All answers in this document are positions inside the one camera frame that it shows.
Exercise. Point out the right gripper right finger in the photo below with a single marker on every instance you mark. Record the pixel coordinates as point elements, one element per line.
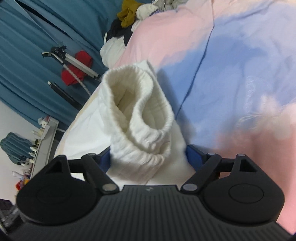
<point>206,169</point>

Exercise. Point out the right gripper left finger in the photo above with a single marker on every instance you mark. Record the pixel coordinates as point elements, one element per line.
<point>96,166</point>

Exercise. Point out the white sweatshirt jacket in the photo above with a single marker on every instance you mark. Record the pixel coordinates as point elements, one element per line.
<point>129,114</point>

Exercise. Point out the white desk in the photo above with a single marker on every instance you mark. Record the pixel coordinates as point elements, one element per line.
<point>42,151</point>

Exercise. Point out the teal chair back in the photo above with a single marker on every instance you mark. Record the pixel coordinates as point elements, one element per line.
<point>16,148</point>

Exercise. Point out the black upright board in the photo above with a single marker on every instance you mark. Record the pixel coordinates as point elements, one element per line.
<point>64,95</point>

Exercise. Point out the red garment on stand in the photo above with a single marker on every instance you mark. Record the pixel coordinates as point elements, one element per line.
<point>84,58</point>

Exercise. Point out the pastel tie-dye bed duvet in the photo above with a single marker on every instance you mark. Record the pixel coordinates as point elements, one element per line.
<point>228,70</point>

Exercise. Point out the blue curtain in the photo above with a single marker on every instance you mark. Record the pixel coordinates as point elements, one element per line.
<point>29,28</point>

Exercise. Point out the garment steamer stand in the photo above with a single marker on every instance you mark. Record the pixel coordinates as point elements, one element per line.
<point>63,58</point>

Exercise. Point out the white and black puffer jacket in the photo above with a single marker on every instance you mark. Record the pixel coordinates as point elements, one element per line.
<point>116,39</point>

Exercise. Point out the mustard yellow garment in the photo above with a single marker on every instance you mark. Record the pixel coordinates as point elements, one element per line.
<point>128,12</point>

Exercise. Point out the grey crumpled garment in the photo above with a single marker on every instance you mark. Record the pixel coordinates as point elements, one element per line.
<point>165,5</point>

